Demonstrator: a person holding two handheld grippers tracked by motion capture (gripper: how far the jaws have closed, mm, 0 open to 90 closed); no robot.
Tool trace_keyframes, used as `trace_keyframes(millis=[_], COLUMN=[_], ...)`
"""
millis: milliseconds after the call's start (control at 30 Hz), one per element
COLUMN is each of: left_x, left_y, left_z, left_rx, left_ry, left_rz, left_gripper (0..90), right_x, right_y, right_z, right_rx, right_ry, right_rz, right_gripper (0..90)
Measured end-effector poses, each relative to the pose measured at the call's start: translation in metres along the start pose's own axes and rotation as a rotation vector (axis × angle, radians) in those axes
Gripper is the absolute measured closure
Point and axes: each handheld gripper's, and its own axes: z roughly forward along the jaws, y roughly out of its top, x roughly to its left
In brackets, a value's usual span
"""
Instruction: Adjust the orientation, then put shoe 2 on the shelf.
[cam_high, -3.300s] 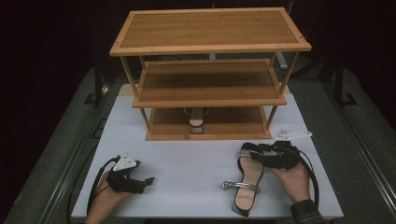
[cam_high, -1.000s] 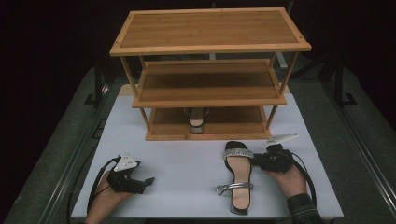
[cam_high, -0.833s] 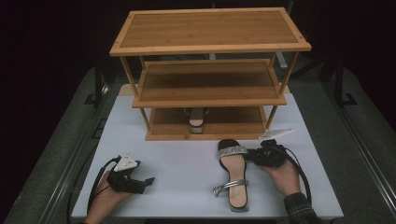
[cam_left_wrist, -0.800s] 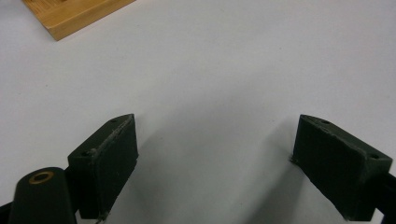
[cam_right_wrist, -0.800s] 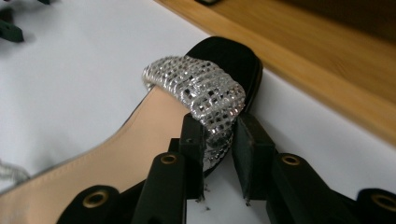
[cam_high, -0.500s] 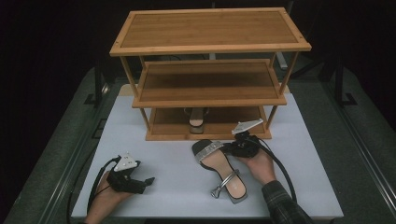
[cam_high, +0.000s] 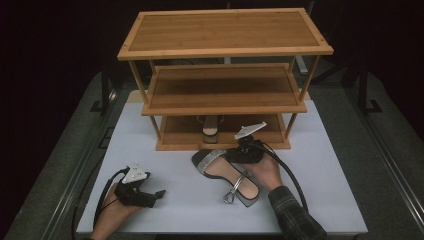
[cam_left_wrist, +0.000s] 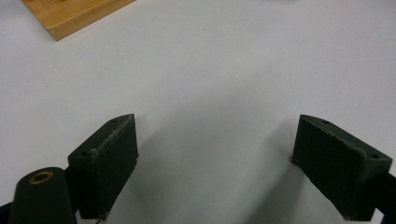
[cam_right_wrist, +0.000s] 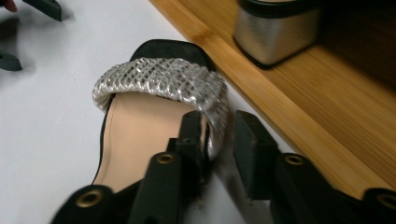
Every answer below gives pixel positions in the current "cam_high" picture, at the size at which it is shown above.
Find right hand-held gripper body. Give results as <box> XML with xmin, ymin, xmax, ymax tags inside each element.
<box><xmin>227</xmin><ymin>121</ymin><xmax>268</xmax><ymax>165</ymax></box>

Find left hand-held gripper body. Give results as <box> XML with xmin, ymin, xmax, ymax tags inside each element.
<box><xmin>114</xmin><ymin>162</ymin><xmax>158</xmax><ymax>209</ymax></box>

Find black sandal with rhinestone strap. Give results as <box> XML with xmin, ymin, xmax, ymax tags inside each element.
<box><xmin>196</xmin><ymin>114</ymin><xmax>225</xmax><ymax>145</ymax></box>
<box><xmin>191</xmin><ymin>148</ymin><xmax>261</xmax><ymax>208</ymax></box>

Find wooden three-tier shoe rack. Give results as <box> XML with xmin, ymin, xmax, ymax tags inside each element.
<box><xmin>117</xmin><ymin>7</ymin><xmax>335</xmax><ymax>152</ymax></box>

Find person's left hand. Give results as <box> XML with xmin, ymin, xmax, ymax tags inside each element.
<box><xmin>103</xmin><ymin>183</ymin><xmax>145</xmax><ymax>219</ymax></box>

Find person's right hand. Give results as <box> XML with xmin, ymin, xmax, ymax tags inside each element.
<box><xmin>244</xmin><ymin>154</ymin><xmax>285</xmax><ymax>193</ymax></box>

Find black metal stand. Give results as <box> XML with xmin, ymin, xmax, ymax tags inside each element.
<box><xmin>357</xmin><ymin>61</ymin><xmax>384</xmax><ymax>115</ymax></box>
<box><xmin>90</xmin><ymin>59</ymin><xmax>117</xmax><ymax>117</ymax></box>

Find dark tripod legs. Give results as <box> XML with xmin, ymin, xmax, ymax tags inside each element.
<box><xmin>311</xmin><ymin>54</ymin><xmax>356</xmax><ymax>85</ymax></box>

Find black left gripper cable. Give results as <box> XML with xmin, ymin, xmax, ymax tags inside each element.
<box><xmin>92</xmin><ymin>167</ymin><xmax>131</xmax><ymax>232</ymax></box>

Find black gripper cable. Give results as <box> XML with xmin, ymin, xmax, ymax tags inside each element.
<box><xmin>248</xmin><ymin>139</ymin><xmax>309</xmax><ymax>213</ymax></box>
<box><xmin>92</xmin><ymin>167</ymin><xmax>131</xmax><ymax>232</ymax></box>

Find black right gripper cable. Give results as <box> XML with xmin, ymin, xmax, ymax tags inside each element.
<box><xmin>248</xmin><ymin>139</ymin><xmax>309</xmax><ymax>213</ymax></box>

